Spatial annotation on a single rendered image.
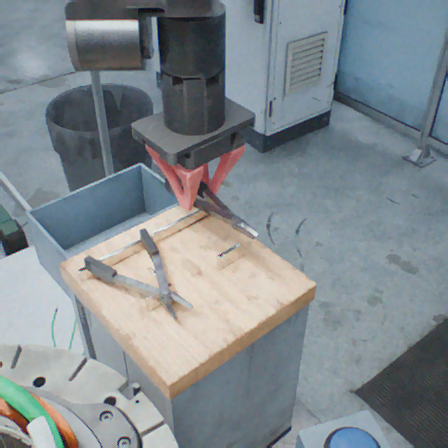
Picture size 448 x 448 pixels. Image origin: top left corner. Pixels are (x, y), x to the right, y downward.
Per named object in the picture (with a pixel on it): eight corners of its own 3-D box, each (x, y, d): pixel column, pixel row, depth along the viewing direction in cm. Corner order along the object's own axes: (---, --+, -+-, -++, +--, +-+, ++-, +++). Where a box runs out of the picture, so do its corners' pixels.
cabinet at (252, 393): (98, 411, 77) (64, 280, 60) (201, 343, 86) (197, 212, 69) (182, 522, 65) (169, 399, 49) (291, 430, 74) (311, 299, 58)
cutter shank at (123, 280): (113, 282, 54) (112, 278, 53) (117, 277, 54) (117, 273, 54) (166, 301, 52) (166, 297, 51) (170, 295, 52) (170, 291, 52)
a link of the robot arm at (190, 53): (227, 7, 41) (225, -17, 45) (135, 8, 41) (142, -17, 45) (226, 90, 46) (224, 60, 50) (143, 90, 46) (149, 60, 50)
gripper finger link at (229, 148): (151, 200, 58) (143, 122, 52) (204, 173, 61) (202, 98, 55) (192, 233, 54) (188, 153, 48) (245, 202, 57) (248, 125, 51)
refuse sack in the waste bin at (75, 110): (45, 180, 219) (26, 101, 197) (128, 149, 238) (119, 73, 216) (90, 229, 196) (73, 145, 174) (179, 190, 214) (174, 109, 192)
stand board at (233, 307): (62, 279, 60) (58, 263, 59) (197, 210, 70) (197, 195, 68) (169, 402, 48) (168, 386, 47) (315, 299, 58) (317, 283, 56)
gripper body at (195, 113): (131, 141, 51) (122, 68, 47) (213, 105, 56) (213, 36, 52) (172, 172, 48) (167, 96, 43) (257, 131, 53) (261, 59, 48)
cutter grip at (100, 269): (85, 269, 56) (82, 258, 55) (90, 265, 56) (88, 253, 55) (113, 286, 54) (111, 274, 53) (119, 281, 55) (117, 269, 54)
